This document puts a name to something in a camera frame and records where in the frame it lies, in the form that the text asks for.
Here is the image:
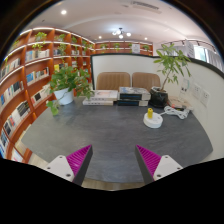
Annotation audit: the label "thick white book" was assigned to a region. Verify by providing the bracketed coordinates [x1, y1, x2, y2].
[89, 89, 119, 102]

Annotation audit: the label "thin white book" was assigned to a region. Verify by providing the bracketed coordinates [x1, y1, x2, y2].
[82, 97, 114, 107]

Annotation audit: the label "white paper sign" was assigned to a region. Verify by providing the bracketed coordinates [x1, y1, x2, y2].
[184, 39, 196, 59]

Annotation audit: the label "ceiling chandelier lamp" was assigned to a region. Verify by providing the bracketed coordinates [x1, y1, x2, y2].
[112, 27, 133, 39]

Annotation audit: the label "recessed ceiling spot lights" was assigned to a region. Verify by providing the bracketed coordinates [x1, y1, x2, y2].
[59, 9, 103, 41]

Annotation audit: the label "clear plastic bottle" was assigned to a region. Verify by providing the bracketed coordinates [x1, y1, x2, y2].
[179, 78, 192, 104]

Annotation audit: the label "small white shelf sign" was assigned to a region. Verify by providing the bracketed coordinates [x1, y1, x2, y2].
[131, 43, 141, 54]

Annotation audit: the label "white black-framed partition panel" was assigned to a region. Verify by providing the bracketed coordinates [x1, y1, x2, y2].
[90, 54, 163, 92]

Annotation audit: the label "white window curtain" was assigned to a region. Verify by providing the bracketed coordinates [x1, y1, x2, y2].
[194, 44, 223, 71]

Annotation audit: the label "round white power strip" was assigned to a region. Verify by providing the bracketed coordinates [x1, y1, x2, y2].
[143, 112, 164, 130]

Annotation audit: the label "trailing plant in white pot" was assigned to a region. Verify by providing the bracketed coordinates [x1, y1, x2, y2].
[45, 64, 95, 117]

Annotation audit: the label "orange wooden bookshelf unit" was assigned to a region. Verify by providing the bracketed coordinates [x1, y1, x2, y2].
[0, 27, 154, 164]

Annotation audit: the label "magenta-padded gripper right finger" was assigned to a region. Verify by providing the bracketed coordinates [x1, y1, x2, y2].
[134, 144, 184, 186]

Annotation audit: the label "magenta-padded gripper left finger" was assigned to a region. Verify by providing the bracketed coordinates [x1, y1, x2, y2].
[44, 144, 94, 187]

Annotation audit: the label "thin dark blue book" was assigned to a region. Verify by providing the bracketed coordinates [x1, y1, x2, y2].
[116, 99, 149, 107]

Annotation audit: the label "white wall socket plate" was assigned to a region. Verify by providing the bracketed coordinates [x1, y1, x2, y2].
[199, 89, 211, 108]
[192, 83, 203, 99]

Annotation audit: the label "tall plant in black pot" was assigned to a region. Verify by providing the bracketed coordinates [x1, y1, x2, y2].
[148, 43, 193, 109]

